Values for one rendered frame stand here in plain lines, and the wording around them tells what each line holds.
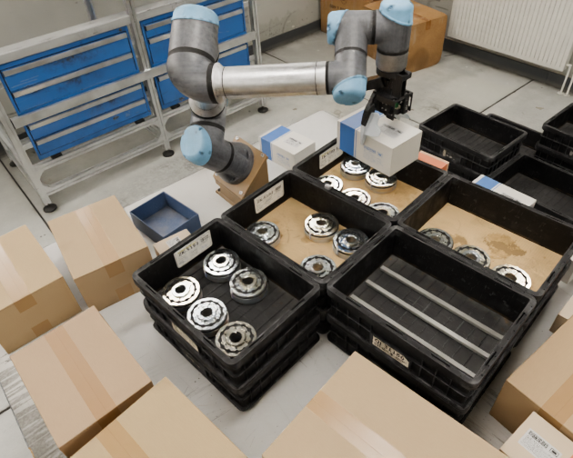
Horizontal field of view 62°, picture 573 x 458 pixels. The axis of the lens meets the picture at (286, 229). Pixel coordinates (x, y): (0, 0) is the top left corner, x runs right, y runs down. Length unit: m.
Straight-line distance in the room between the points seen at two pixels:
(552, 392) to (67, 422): 1.03
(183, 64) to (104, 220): 0.62
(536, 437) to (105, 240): 1.21
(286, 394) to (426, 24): 3.43
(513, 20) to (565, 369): 3.34
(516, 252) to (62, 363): 1.22
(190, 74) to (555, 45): 3.31
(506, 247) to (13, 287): 1.38
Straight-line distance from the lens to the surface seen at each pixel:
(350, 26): 1.18
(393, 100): 1.26
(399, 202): 1.58
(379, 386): 1.07
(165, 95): 3.27
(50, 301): 1.52
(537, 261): 1.50
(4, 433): 2.36
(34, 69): 2.93
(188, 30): 1.26
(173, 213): 1.80
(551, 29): 4.15
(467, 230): 1.52
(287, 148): 1.89
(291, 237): 1.44
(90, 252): 1.52
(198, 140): 1.57
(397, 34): 1.20
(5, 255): 1.64
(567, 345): 1.30
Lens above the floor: 1.84
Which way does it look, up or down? 43 degrees down
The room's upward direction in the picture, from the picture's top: 4 degrees counter-clockwise
